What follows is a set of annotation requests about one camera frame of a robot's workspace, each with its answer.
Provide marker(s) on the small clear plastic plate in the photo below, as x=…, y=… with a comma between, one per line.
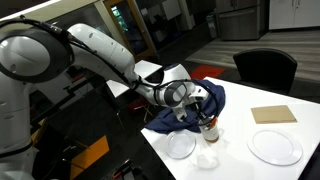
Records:
x=180, y=145

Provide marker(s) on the white kitchen base cabinets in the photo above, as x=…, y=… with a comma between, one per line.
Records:
x=293, y=15

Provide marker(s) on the round brown cork coaster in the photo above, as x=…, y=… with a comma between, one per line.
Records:
x=213, y=141

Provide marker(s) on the black chair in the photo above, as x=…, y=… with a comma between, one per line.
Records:
x=265, y=68

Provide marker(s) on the small white side table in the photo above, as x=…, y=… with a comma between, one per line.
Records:
x=146, y=68

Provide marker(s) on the black stand bar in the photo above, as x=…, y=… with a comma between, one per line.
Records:
x=70, y=90

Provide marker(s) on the tall grey trash bin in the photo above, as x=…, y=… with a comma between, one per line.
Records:
x=212, y=26

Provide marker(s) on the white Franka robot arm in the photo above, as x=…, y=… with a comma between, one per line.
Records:
x=100, y=50

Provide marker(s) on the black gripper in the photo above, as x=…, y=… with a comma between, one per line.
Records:
x=199, y=108

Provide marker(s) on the wooden legged stand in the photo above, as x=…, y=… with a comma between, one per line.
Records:
x=146, y=111

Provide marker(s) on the large clear plastic plate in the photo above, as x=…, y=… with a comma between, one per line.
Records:
x=275, y=147

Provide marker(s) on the wood framed glass door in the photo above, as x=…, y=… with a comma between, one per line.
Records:
x=125, y=30

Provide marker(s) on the stainless steel fridge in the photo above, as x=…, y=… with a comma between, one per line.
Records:
x=240, y=20

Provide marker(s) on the blue denim cloth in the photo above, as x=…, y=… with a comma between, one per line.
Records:
x=166, y=121

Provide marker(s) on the white ceramic mug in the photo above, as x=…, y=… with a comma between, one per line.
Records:
x=210, y=133

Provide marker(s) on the pen with orange cap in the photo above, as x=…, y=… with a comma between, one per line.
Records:
x=213, y=122

